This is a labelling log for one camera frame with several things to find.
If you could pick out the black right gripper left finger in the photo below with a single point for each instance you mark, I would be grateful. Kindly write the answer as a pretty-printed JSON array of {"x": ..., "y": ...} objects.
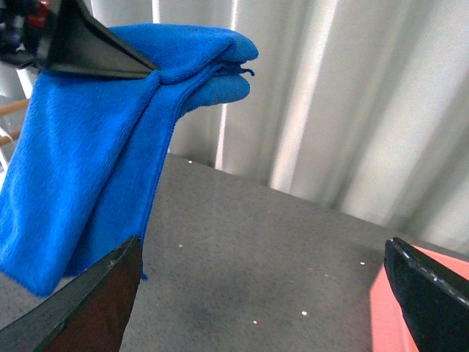
[{"x": 90, "y": 313}]

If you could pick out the blue microfiber cloth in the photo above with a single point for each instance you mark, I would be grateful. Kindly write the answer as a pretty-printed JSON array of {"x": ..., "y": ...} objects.
[{"x": 84, "y": 173}]

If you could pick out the wooden rack rod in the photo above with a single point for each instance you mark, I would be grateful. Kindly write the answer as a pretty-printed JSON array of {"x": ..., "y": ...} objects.
[
  {"x": 7, "y": 138},
  {"x": 15, "y": 107}
]

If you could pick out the white pleated curtain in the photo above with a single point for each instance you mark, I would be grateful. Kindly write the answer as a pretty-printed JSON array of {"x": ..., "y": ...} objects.
[{"x": 361, "y": 106}]

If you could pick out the upper wooden rack rod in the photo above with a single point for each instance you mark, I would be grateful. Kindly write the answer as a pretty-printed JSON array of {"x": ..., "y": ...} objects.
[{"x": 15, "y": 107}]

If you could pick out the pink plastic bin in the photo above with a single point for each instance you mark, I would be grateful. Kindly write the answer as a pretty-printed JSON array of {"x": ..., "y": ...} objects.
[{"x": 389, "y": 330}]

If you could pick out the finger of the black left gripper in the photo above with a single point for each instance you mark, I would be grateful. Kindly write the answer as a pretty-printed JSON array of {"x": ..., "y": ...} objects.
[{"x": 74, "y": 43}]

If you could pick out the lower wooden rack rod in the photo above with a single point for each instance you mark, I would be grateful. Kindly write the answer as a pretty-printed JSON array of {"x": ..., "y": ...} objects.
[{"x": 7, "y": 138}]

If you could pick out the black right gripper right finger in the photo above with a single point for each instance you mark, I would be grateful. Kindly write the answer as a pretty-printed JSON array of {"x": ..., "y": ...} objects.
[{"x": 433, "y": 298}]

